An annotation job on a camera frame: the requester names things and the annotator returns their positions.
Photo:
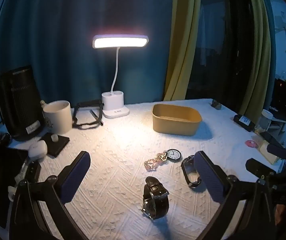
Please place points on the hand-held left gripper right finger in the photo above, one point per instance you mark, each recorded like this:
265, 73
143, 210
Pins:
209, 177

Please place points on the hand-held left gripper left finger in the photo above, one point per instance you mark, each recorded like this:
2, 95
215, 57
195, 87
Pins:
74, 177

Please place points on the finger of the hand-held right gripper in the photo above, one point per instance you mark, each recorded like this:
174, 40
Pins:
258, 167
276, 150

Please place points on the metal band wristwatch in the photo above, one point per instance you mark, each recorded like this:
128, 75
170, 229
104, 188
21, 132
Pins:
188, 166

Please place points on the silver pocket watch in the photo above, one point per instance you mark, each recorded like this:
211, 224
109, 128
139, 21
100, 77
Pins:
174, 154

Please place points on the yellow storage box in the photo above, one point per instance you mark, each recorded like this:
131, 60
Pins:
175, 127

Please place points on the yellow notepad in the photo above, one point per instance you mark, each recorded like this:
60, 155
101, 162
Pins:
268, 152

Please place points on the pink round case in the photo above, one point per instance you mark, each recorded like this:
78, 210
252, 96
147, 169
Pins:
251, 144

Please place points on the white jar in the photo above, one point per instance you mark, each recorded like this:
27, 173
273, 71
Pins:
266, 120

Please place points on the black square pad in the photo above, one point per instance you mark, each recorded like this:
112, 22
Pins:
58, 147

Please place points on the white earbuds case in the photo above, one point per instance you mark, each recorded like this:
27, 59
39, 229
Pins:
36, 151

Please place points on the black labelled box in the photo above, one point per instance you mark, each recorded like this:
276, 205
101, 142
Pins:
240, 120

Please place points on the black monitor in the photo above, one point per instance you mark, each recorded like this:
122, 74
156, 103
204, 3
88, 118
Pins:
285, 100

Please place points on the white mug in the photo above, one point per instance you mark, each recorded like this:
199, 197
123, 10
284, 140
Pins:
58, 117

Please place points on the white textured tablecloth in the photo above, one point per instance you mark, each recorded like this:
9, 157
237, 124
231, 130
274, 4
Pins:
123, 135

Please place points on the small stone figurine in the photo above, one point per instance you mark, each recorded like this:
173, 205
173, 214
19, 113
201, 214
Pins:
216, 105

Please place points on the black folding stand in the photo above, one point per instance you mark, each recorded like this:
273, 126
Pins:
86, 103

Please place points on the white desk lamp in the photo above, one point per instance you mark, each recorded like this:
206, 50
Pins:
115, 106

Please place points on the black cylindrical heater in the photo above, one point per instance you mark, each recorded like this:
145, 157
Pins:
18, 105

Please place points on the yellow curtain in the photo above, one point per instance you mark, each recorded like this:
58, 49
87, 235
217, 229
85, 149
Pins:
183, 42
255, 55

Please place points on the blue curtain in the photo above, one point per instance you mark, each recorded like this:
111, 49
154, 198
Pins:
58, 30

